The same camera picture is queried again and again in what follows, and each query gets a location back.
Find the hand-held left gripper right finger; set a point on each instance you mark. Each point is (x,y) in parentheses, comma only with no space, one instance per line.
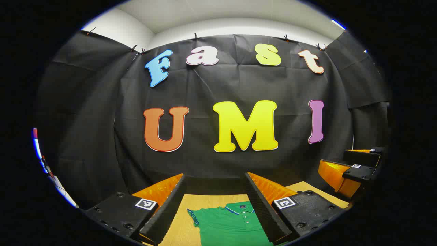
(266,212)

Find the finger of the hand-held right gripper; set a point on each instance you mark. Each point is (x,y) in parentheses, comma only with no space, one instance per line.
(362,174)
(362,158)

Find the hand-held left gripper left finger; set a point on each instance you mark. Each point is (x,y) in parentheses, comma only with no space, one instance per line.
(167,212)

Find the green T-shirt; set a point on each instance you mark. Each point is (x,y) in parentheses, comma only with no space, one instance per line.
(222,225)

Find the black backdrop cloth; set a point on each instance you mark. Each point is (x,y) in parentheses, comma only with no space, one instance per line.
(211,82)

